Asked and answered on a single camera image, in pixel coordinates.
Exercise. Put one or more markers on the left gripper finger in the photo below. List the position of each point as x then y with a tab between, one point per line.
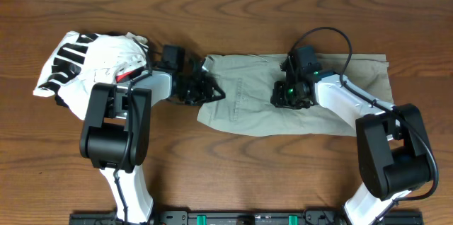
212	92
207	64

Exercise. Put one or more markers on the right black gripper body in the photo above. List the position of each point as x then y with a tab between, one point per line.
287	96

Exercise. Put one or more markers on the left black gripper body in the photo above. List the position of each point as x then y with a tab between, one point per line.
192	92

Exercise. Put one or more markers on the khaki shorts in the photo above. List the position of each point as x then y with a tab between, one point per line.
248	82

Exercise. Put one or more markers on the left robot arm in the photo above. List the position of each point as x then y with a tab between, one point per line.
115	134

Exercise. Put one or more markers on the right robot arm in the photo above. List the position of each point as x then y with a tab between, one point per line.
394	153

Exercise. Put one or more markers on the black red garment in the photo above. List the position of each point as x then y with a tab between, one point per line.
120	78

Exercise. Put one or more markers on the white black printed shirt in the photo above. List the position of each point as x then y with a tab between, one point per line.
82	60

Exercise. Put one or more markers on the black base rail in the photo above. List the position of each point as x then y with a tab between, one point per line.
309	217

